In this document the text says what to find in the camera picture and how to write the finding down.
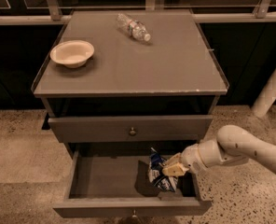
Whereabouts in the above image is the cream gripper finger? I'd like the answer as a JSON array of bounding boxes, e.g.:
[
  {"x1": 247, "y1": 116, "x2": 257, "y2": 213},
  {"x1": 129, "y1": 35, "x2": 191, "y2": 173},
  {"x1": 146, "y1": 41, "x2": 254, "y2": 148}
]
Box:
[
  {"x1": 164, "y1": 152, "x2": 181, "y2": 166},
  {"x1": 162, "y1": 163, "x2": 189, "y2": 176}
]

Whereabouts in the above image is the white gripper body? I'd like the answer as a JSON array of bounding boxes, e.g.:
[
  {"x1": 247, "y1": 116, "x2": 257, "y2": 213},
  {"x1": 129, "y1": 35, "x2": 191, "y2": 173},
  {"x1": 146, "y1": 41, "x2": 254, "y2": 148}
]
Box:
[{"x1": 181, "y1": 144, "x2": 203, "y2": 174}]

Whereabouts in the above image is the blue chip bag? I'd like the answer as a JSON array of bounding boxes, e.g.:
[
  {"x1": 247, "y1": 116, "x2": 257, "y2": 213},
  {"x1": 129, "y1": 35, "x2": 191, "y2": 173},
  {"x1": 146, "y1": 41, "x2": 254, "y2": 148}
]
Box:
[{"x1": 147, "y1": 147, "x2": 178, "y2": 192}]

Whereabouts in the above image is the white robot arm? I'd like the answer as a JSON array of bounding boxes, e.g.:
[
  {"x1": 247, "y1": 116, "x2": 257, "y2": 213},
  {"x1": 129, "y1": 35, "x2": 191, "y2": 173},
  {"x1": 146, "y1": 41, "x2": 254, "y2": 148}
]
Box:
[{"x1": 162, "y1": 125, "x2": 276, "y2": 176}]

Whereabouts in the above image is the closed grey upper drawer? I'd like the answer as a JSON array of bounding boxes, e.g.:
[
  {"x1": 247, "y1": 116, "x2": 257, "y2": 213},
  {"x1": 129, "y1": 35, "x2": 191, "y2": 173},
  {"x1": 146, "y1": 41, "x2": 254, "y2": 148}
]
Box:
[{"x1": 48, "y1": 115, "x2": 213, "y2": 143}]

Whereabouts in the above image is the round brass drawer knob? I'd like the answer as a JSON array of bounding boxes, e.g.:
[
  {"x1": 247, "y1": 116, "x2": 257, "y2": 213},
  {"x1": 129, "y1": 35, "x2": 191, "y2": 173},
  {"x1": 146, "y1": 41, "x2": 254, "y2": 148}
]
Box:
[{"x1": 129, "y1": 127, "x2": 137, "y2": 136}]

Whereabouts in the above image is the brass lower drawer knob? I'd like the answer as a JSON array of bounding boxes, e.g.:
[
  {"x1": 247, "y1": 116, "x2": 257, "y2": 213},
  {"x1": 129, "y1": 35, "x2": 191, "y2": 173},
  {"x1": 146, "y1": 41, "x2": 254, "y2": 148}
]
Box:
[{"x1": 131, "y1": 214, "x2": 139, "y2": 223}]

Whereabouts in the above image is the open grey lower drawer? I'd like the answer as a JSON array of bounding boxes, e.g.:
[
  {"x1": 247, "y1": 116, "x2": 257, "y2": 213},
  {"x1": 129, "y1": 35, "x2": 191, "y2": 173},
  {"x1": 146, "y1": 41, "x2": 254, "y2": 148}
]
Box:
[{"x1": 53, "y1": 147, "x2": 212, "y2": 218}]

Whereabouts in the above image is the grey drawer cabinet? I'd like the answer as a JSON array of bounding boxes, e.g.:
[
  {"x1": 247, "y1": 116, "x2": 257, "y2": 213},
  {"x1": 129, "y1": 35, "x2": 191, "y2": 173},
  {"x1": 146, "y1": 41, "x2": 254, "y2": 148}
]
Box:
[{"x1": 33, "y1": 10, "x2": 228, "y2": 154}]

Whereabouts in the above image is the clear plastic water bottle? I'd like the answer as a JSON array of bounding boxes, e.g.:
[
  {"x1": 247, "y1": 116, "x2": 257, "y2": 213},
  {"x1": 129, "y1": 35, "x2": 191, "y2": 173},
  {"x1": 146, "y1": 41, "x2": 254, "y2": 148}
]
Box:
[{"x1": 116, "y1": 13, "x2": 151, "y2": 42}]

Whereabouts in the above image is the white paper bowl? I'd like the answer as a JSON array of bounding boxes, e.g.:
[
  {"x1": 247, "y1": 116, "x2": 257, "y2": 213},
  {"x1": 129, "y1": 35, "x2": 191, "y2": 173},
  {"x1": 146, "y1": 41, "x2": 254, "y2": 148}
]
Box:
[{"x1": 49, "y1": 40, "x2": 94, "y2": 68}]

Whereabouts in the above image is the metal window frame rail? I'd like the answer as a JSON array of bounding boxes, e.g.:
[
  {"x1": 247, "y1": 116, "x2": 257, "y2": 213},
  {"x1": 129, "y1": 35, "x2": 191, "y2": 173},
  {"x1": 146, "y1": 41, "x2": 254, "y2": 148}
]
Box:
[{"x1": 0, "y1": 0, "x2": 276, "y2": 25}]

